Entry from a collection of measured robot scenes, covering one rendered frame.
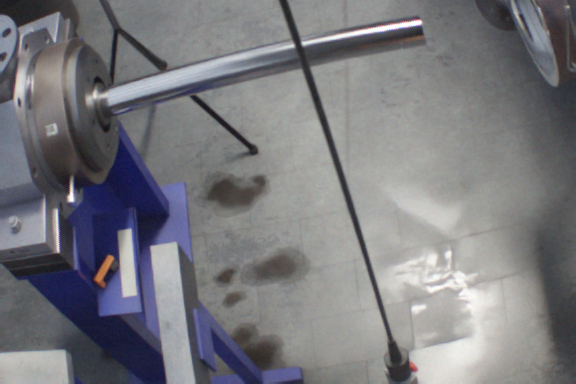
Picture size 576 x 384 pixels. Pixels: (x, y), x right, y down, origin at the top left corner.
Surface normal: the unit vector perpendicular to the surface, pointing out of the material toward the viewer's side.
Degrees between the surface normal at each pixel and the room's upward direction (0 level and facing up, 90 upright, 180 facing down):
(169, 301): 0
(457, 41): 0
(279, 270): 0
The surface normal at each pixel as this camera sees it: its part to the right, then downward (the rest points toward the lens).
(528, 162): -0.19, -0.50
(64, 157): 0.04, 0.59
